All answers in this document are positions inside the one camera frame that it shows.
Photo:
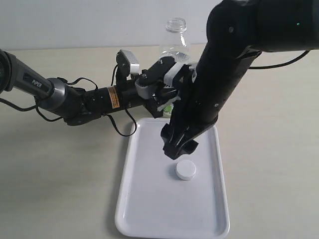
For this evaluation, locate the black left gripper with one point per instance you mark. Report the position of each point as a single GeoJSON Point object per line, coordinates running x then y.
{"type": "Point", "coordinates": [124, 97]}

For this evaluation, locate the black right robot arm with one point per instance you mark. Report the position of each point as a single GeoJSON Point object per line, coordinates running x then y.
{"type": "Point", "coordinates": [238, 31]}

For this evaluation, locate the white bottle cap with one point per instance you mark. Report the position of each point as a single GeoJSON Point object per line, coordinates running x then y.
{"type": "Point", "coordinates": [185, 170]}

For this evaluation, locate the white plastic tray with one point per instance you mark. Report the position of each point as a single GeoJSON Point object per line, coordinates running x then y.
{"type": "Point", "coordinates": [154, 203]}

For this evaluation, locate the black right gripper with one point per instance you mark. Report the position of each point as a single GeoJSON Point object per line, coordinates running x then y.
{"type": "Point", "coordinates": [179, 139]}

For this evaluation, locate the clear labelled water bottle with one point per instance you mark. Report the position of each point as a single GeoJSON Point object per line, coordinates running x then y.
{"type": "Point", "coordinates": [174, 45]}

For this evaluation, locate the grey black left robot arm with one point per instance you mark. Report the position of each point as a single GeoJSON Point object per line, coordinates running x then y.
{"type": "Point", "coordinates": [76, 106]}

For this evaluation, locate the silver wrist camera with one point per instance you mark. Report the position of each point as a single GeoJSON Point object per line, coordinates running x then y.
{"type": "Point", "coordinates": [127, 63]}
{"type": "Point", "coordinates": [160, 74]}

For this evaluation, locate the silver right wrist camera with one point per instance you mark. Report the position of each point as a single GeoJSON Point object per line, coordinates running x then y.
{"type": "Point", "coordinates": [160, 74]}

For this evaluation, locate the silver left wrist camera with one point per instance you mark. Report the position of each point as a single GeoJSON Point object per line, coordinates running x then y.
{"type": "Point", "coordinates": [127, 63]}

